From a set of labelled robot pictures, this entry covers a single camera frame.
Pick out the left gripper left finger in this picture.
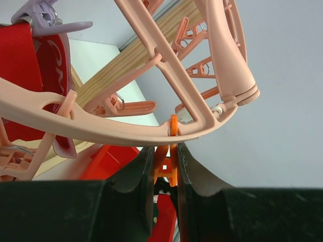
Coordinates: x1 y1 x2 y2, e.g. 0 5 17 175
1 147 154 241

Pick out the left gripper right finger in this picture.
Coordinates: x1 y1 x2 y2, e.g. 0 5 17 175
177 143 322 241

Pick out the pink round clip hanger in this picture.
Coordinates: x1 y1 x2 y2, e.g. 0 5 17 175
0 0 260 182

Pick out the wooden hanger rack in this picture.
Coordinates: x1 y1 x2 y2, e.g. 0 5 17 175
33 1 201 180

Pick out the red sock on hanger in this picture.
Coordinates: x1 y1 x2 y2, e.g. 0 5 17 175
1 22 76 158

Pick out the purple clip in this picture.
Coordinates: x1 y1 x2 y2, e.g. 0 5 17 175
11 0 93 37

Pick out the red plastic tray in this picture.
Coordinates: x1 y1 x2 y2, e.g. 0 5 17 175
79 145 177 241

